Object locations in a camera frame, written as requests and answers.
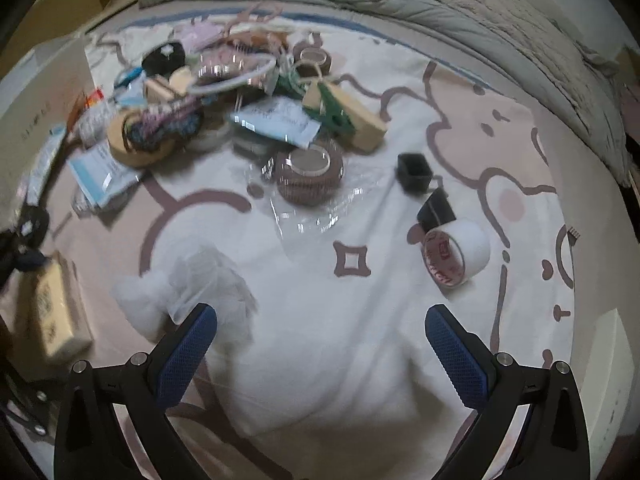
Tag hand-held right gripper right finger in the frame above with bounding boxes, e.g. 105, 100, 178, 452
424, 304, 591, 480

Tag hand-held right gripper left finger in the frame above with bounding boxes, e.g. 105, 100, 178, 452
52, 302, 218, 480

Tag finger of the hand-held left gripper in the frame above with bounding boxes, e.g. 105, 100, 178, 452
0, 355, 56, 436
0, 237, 49, 275

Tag beige tissue pack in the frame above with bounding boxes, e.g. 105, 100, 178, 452
14, 252, 94, 361

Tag white plastic bag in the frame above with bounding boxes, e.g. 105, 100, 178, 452
110, 247, 258, 343

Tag white cardboard box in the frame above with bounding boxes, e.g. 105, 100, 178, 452
0, 35, 93, 181

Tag large black round tin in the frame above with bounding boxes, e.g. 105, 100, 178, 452
15, 207, 51, 248

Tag blue white mask packet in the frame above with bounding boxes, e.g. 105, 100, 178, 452
230, 99, 321, 148
67, 142, 146, 211

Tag white tape roll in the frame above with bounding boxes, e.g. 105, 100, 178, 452
422, 219, 492, 288

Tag round cork coaster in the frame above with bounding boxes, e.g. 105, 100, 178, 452
107, 110, 176, 168

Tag red snack packet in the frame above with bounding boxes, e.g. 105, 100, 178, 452
70, 87, 107, 126

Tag clear plastic wrap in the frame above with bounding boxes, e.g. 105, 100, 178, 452
245, 160, 371, 241

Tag purple brown crochet scrunchie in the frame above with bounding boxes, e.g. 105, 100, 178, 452
125, 96, 206, 150

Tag teal blue wrapper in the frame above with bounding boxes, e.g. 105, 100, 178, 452
114, 67, 147, 92

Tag brown patterned tape roll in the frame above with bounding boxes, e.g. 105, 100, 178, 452
291, 42, 332, 78
275, 142, 345, 206

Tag slotted wooden block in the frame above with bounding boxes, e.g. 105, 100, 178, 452
144, 76, 176, 106

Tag small black round tin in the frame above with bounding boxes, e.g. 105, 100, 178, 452
141, 42, 187, 78

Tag green clothespin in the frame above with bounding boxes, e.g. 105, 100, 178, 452
317, 82, 357, 136

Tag pink scissors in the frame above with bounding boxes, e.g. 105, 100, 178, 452
225, 2, 286, 28

